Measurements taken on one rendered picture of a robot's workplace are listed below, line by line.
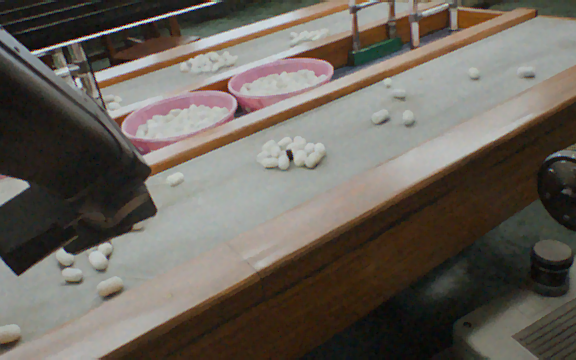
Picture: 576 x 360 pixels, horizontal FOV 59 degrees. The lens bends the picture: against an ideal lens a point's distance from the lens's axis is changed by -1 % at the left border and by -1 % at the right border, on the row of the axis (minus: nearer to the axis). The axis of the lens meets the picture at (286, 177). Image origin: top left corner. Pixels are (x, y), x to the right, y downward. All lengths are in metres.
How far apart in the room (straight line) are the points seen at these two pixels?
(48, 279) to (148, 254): 0.15
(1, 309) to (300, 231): 0.43
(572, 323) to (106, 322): 0.74
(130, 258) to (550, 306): 0.72
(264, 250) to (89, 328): 0.23
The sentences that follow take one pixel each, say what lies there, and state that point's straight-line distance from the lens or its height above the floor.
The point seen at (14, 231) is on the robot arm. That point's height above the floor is 0.98.
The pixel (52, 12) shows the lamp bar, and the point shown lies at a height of 1.08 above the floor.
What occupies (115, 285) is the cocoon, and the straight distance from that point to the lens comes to 0.73.
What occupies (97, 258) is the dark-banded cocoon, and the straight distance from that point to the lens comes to 0.79.
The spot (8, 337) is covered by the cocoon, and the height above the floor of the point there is 0.75.
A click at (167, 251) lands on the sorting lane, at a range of 0.78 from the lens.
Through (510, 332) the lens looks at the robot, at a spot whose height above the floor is 0.48.
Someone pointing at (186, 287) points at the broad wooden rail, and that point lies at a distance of 0.66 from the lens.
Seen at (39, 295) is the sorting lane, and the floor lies 0.74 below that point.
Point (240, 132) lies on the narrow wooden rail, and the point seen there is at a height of 0.76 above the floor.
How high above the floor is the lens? 1.18
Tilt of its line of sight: 29 degrees down
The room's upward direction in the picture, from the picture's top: 10 degrees counter-clockwise
